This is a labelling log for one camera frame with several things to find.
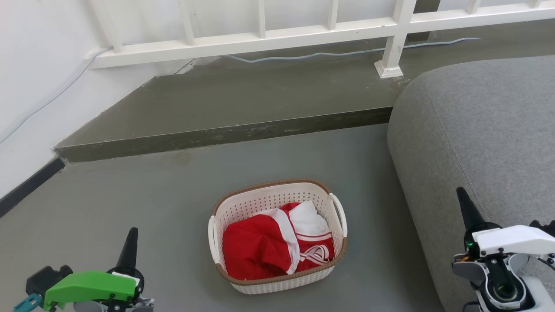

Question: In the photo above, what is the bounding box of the grey fabric sofa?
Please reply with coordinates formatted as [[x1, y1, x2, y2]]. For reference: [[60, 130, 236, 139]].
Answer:
[[387, 55, 555, 312]]

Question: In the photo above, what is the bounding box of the black baseboard strip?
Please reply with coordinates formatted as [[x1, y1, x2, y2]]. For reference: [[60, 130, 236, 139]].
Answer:
[[0, 157, 65, 218]]

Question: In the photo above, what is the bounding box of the white railing fence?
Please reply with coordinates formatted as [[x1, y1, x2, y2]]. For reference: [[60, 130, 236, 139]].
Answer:
[[89, 0, 555, 79]]

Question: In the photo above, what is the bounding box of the red and white garment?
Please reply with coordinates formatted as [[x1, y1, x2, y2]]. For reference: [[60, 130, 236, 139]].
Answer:
[[222, 201, 336, 281]]

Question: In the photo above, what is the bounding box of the teal cable plug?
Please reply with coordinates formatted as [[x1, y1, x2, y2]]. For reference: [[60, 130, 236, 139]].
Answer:
[[13, 293, 42, 312]]

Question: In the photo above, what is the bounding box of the white perforated plastic laundry basket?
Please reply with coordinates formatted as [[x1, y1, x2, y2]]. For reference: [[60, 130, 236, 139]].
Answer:
[[208, 178, 348, 295]]

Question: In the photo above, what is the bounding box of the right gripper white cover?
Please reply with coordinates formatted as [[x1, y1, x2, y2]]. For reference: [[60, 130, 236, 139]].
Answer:
[[456, 187, 555, 258]]

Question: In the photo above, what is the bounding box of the white wall cable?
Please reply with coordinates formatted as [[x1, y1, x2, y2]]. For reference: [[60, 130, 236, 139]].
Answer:
[[0, 47, 112, 145]]

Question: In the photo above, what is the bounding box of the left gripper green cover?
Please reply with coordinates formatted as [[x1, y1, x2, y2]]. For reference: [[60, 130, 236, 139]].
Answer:
[[43, 227, 145, 311]]

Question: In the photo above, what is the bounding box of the light blue floor cable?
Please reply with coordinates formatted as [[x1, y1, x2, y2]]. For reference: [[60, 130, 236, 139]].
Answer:
[[222, 37, 482, 64]]

